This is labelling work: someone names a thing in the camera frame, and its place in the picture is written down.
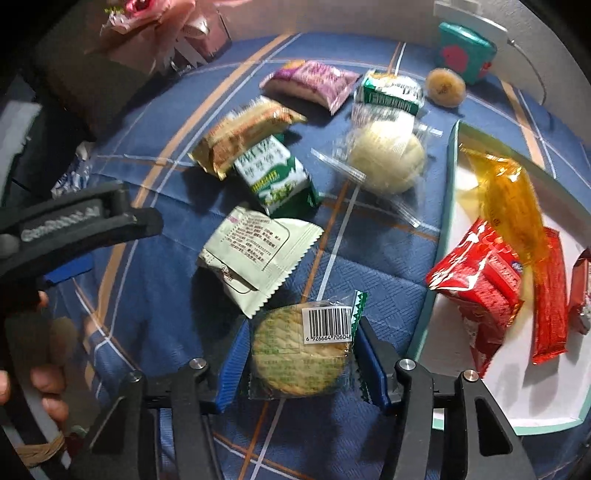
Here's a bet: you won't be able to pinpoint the pink flower bouquet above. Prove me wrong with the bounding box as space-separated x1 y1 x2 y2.
99 0 208 75

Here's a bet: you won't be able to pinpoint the round yellow pastry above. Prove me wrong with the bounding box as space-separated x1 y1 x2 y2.
425 68 466 109

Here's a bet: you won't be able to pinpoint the purple snack packet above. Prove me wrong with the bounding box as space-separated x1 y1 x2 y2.
259 60 361 115

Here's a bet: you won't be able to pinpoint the teal cube box pink hearts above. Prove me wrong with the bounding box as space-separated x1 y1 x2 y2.
438 22 497 85

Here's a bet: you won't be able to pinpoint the golden biscuit packet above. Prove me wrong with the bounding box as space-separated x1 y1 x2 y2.
187 96 308 181

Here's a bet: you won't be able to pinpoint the pale green sawtooth packet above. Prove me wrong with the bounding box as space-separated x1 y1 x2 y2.
198 206 325 319

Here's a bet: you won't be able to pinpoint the pink gift box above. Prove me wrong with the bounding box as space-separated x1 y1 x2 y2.
178 9 232 63

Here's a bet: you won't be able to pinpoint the person's left hand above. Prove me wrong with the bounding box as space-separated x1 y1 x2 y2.
0 290 70 428

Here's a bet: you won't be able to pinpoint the round cracker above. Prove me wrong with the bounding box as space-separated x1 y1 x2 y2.
247 291 370 400

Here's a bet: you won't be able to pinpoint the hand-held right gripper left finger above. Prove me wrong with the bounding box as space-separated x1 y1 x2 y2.
69 318 252 480

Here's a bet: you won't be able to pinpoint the grey cable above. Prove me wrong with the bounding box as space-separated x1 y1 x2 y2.
505 39 548 104

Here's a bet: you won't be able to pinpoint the large red biscuit packet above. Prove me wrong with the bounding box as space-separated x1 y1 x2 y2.
425 217 525 379

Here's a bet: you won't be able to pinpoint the green white snack packet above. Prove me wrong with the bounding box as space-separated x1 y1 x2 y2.
353 69 426 121

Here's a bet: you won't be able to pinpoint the yellow snack packet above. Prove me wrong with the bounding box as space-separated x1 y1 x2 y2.
459 145 546 268

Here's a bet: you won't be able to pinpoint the pale bun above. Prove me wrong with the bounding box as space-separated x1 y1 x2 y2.
311 117 441 227

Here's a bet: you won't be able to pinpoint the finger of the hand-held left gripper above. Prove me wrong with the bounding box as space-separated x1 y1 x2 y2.
44 256 95 288
104 182 164 238

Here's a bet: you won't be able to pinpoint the blue white crumpled wrapper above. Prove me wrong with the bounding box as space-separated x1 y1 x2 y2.
51 143 95 199

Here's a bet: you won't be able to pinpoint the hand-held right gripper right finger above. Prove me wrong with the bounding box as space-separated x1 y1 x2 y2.
355 316 536 480

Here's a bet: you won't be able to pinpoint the long red wafer packet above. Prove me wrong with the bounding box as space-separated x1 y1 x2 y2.
531 226 570 365

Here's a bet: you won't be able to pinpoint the green milk carton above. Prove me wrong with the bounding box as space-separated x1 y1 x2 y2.
233 136 322 217

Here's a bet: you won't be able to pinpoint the white tray box teal rim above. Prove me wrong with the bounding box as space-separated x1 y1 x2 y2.
409 120 591 437

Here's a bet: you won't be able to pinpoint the small red snack packet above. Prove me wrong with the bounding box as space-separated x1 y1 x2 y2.
567 249 591 335

